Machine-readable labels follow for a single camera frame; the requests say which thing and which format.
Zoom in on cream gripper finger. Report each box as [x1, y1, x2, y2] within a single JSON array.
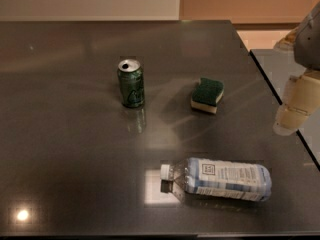
[[273, 28, 298, 51], [273, 69, 320, 136]]

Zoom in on blue label plastic water bottle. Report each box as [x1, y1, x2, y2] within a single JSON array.
[[160, 157, 272, 202]]

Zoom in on green soda can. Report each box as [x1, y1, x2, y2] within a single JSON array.
[[117, 59, 144, 108]]

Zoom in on green and yellow sponge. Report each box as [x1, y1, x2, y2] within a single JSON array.
[[191, 77, 224, 114]]

